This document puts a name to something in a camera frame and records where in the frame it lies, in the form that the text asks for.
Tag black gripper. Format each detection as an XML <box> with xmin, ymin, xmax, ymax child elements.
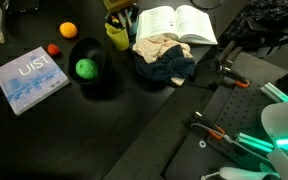
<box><xmin>103</xmin><ymin>0</ymin><xmax>138</xmax><ymax>28</ymax></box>

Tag olive yellow plastic cup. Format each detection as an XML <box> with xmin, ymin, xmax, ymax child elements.
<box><xmin>105</xmin><ymin>23</ymin><xmax>129</xmax><ymax>51</ymax></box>

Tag blue plastic cup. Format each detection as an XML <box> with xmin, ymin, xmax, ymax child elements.
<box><xmin>129</xmin><ymin>21</ymin><xmax>138</xmax><ymax>35</ymax></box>

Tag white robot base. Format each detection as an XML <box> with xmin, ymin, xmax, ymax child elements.
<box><xmin>216</xmin><ymin>102</ymin><xmax>288</xmax><ymax>180</ymax></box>

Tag black bowl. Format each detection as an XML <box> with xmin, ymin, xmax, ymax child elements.
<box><xmin>68</xmin><ymin>37</ymin><xmax>112</xmax><ymax>87</ymax></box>

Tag beige and navy cloth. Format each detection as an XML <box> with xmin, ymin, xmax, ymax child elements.
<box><xmin>132</xmin><ymin>34</ymin><xmax>195</xmax><ymax>86</ymax></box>

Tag orange fruit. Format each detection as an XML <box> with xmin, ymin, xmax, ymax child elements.
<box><xmin>60</xmin><ymin>22</ymin><xmax>77</xmax><ymax>38</ymax></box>

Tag green ball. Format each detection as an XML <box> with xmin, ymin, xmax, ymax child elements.
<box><xmin>75</xmin><ymin>59</ymin><xmax>100</xmax><ymax>79</ymax></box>

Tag open white book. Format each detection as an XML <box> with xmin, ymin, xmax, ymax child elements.
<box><xmin>136</xmin><ymin>5</ymin><xmax>218</xmax><ymax>45</ymax></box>

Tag small red toy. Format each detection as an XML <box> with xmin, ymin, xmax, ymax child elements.
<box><xmin>47</xmin><ymin>44</ymin><xmax>60</xmax><ymax>55</ymax></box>

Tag upper black orange clamp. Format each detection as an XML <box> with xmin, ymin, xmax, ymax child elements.
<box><xmin>216</xmin><ymin>41</ymin><xmax>249</xmax><ymax>88</ymax></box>

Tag black orange clamp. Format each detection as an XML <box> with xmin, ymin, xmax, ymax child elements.
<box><xmin>183</xmin><ymin>111</ymin><xmax>225</xmax><ymax>140</ymax></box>
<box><xmin>216</xmin><ymin>41</ymin><xmax>249</xmax><ymax>88</ymax></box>

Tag UIST proceedings book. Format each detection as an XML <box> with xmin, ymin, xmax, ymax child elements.
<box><xmin>0</xmin><ymin>47</ymin><xmax>70</xmax><ymax>115</ymax></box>

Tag lower black orange clamp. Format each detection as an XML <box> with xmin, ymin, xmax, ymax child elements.
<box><xmin>183</xmin><ymin>111</ymin><xmax>225</xmax><ymax>140</ymax></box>

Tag black office chair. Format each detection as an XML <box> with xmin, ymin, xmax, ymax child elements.
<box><xmin>220</xmin><ymin>0</ymin><xmax>288</xmax><ymax>58</ymax></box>

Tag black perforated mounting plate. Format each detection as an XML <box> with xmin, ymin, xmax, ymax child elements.
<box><xmin>203</xmin><ymin>81</ymin><xmax>273</xmax><ymax>171</ymax></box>

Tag aluminium rail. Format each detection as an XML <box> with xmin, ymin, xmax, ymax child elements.
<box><xmin>260</xmin><ymin>82</ymin><xmax>288</xmax><ymax>103</ymax></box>

